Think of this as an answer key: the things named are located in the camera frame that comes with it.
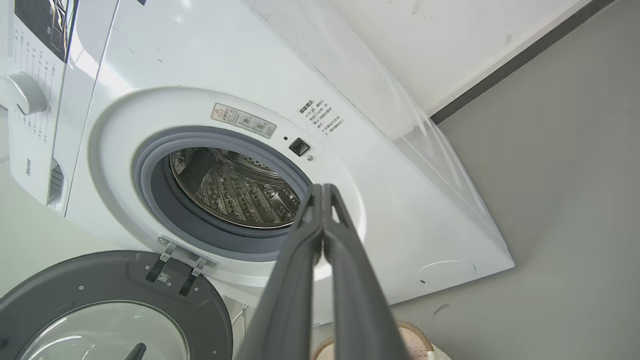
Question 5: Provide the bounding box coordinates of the grey round washer door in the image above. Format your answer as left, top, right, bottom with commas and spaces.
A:
0, 235, 234, 360

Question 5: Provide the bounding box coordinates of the cream woven laundry basket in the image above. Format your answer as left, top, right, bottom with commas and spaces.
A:
312, 320, 452, 360

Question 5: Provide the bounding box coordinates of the dark baseboard strip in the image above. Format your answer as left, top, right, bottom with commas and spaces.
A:
430, 0, 617, 126

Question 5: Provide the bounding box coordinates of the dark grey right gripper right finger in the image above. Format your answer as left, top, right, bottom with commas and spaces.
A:
321, 183, 412, 360

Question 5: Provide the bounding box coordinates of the black square door latch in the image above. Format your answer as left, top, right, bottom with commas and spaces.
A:
288, 137, 311, 158

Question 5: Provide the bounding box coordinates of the warning sticker with triangle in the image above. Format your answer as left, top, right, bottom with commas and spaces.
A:
210, 102, 277, 140

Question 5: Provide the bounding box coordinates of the white front-load washing machine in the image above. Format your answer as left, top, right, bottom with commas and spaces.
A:
0, 0, 516, 327

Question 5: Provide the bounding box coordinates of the black glossy control display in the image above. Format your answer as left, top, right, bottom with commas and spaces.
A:
13, 0, 79, 64

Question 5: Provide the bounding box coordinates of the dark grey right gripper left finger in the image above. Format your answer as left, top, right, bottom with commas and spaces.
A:
235, 184, 323, 360

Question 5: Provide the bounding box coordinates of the white round control knob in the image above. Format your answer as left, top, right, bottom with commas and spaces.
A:
0, 72, 48, 116

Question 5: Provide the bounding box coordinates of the stainless steel washing machine drum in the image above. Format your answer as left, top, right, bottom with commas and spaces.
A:
168, 147, 303, 230

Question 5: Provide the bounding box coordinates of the thin white cable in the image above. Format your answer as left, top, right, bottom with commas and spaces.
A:
231, 304, 249, 342

